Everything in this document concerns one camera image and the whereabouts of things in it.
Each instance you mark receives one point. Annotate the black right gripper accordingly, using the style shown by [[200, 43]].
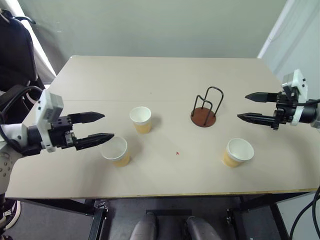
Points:
[[286, 110]]

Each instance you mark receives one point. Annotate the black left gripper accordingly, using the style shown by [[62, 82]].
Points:
[[61, 136]]

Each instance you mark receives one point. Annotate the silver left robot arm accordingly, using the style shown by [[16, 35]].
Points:
[[13, 133]]

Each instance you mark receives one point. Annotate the yellow white paper cup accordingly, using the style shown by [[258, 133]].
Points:
[[142, 126], [231, 161], [122, 160]]

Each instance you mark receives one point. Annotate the black backpack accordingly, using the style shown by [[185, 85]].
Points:
[[15, 50]]

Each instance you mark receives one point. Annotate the dark rounded shape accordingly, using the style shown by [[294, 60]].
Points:
[[145, 228], [200, 230]]

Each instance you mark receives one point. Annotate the black white sneaker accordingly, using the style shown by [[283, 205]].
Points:
[[12, 212]]

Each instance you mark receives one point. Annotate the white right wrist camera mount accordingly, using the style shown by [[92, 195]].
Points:
[[298, 81]]

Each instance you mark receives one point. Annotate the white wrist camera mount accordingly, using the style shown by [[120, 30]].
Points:
[[47, 107], [298, 81]]

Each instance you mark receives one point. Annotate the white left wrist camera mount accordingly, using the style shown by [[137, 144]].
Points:
[[47, 107]]

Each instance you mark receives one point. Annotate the black table frame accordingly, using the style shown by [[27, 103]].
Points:
[[97, 220]]

